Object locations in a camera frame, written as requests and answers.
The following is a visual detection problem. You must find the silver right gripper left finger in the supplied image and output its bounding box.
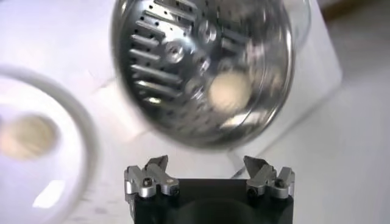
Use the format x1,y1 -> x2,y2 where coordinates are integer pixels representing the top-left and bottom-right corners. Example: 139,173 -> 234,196
123,154 -> 180,203

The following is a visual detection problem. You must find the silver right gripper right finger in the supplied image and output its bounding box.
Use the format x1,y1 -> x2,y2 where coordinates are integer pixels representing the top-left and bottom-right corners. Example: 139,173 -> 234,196
243,155 -> 296,200

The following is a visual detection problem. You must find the white steamed baozi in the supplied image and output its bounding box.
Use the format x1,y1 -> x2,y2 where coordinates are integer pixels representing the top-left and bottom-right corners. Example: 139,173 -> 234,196
208,71 -> 254,113
0,113 -> 60,161

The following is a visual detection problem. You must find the steel steamer basket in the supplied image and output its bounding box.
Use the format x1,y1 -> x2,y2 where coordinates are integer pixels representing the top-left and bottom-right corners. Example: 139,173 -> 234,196
111,0 -> 311,150

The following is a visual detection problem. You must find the white electric cooker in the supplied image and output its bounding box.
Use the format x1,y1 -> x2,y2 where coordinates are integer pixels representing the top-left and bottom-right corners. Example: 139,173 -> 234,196
88,0 -> 344,159

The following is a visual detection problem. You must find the white round plate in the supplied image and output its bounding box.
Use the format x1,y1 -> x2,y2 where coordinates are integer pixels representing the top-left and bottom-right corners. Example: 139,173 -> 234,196
0,64 -> 100,224

